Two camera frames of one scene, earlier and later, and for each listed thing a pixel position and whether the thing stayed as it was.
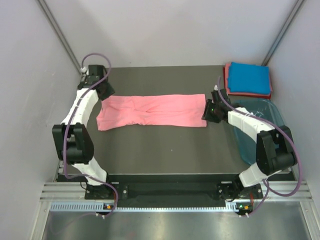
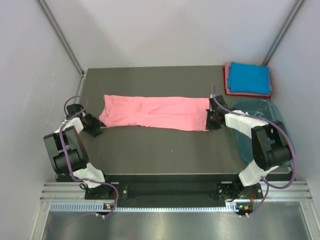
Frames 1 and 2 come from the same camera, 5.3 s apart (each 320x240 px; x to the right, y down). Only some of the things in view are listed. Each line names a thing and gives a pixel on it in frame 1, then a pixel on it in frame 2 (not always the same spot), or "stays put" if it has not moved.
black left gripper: x=109 y=92 to x=95 y=131
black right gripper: x=206 y=115 to x=210 y=126
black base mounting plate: x=173 y=187 stays put
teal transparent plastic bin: x=261 y=109 stays put
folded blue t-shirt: x=244 y=77 stays put
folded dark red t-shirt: x=251 y=96 stays put
